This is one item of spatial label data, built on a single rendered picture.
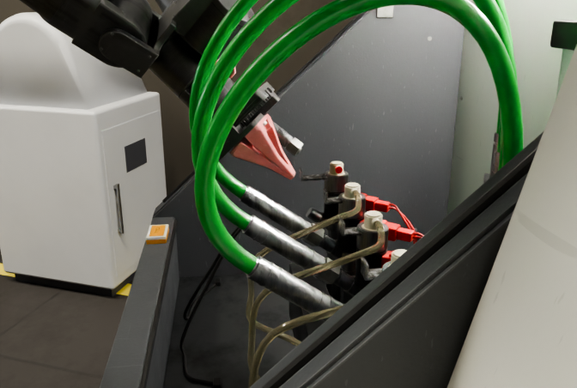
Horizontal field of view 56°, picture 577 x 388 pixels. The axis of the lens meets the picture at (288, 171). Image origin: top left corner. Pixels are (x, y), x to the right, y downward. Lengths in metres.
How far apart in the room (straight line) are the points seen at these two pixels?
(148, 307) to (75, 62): 1.85
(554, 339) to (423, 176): 0.77
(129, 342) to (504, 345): 0.45
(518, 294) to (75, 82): 2.26
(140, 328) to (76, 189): 1.89
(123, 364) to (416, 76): 0.65
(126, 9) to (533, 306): 0.47
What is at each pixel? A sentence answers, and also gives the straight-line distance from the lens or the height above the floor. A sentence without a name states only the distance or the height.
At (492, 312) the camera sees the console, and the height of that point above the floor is 1.16.
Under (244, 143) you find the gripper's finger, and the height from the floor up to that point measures 1.16.
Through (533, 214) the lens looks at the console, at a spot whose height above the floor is 1.21.
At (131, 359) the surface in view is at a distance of 0.63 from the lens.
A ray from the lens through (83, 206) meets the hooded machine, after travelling 2.54.
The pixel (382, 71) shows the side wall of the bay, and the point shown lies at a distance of 0.95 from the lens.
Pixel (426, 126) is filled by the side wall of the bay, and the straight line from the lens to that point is 1.00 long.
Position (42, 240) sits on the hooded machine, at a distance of 2.76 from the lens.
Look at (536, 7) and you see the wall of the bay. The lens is 0.81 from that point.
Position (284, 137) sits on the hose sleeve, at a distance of 0.72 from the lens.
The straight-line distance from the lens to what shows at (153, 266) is 0.81.
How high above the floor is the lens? 1.31
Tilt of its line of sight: 17 degrees down
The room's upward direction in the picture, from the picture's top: straight up
